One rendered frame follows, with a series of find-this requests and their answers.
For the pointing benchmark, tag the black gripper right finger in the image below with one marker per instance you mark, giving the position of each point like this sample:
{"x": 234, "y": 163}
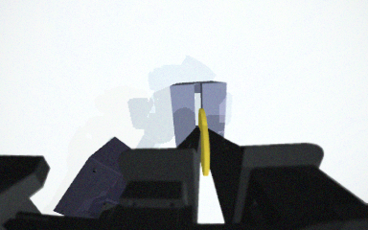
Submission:
{"x": 230, "y": 166}

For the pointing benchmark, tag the gold coin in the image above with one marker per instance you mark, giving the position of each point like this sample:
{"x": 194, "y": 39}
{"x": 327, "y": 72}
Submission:
{"x": 205, "y": 148}

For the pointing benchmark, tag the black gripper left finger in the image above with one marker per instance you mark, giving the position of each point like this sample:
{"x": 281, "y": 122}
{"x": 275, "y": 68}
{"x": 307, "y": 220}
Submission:
{"x": 167, "y": 164}

